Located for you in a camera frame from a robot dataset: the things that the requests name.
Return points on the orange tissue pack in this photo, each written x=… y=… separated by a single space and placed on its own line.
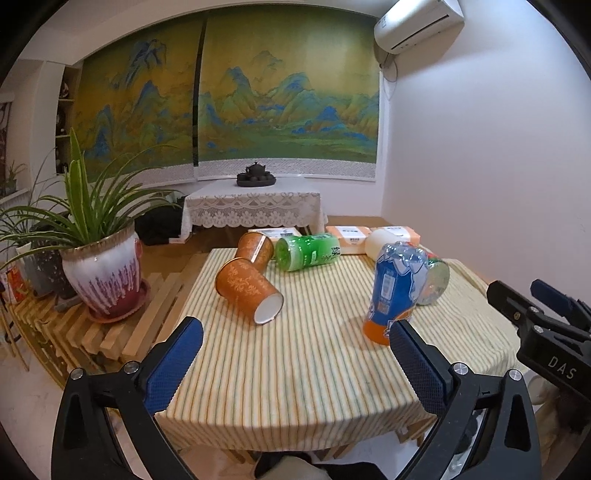
x=352 y=239
x=393 y=234

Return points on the black bag on floor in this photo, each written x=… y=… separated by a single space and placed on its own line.
x=157 y=226

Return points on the white red ceramic plant pot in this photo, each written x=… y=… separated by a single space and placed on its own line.
x=106 y=272

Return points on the green plastic tea cup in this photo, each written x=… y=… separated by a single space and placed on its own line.
x=295 y=253

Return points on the far orange paper cup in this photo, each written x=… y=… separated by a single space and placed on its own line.
x=257 y=248

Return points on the white wall air conditioner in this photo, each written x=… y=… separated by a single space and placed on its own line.
x=409 y=22

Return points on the orange paper cup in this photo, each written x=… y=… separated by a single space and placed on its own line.
x=239 y=282
x=257 y=248

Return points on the wooden slatted bench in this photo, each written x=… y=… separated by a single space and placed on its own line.
x=79 y=338

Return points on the white lace tablecloth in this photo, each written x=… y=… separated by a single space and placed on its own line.
x=290 y=202

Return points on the wooden wall shelf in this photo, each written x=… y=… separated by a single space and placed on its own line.
x=68 y=92

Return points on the red pot saucer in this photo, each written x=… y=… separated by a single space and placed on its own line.
x=128 y=307

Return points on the right green landscape scroll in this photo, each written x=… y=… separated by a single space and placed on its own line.
x=295 y=87

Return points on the green landscape scroll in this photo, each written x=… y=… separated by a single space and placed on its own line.
x=133 y=109
x=295 y=87

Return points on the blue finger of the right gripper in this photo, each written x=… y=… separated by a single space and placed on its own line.
x=524 y=315
x=576 y=312

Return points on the green spider plant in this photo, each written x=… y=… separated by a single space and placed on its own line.
x=89 y=212

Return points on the left orange tissue pack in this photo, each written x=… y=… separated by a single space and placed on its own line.
x=352 y=239

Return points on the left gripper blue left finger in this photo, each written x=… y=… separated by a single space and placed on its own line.
x=85 y=445

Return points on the left green landscape scroll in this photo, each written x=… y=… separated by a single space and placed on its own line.
x=133 y=109

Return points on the dark teapot tray set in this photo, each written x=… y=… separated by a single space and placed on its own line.
x=254 y=176

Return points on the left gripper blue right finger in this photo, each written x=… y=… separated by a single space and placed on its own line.
x=485 y=426

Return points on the white labelled parcel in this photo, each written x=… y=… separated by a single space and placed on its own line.
x=275 y=234

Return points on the striped yellow tablecloth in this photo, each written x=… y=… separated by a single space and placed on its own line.
x=308 y=380

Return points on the near orange paper cup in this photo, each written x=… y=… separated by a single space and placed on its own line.
x=239 y=282

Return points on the floral wall painting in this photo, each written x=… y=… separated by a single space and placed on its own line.
x=5 y=109

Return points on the right orange tissue pack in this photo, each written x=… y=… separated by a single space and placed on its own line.
x=393 y=234

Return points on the dark speckled plant pot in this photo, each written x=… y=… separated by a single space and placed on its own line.
x=50 y=264

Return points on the red green label plastic cup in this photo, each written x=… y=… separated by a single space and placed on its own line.
x=431 y=272

